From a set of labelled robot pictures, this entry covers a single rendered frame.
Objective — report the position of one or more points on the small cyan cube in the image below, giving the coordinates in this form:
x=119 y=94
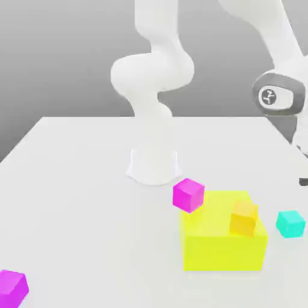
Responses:
x=290 y=225

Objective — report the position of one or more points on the large yellow box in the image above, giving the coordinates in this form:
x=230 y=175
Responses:
x=216 y=250

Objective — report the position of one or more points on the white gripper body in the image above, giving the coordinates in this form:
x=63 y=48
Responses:
x=304 y=182

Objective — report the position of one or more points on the small magenta cube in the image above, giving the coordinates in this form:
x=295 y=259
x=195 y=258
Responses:
x=12 y=288
x=187 y=196

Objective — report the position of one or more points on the small orange cube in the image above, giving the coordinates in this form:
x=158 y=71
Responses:
x=243 y=221

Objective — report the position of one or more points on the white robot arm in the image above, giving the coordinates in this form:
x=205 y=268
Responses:
x=154 y=72

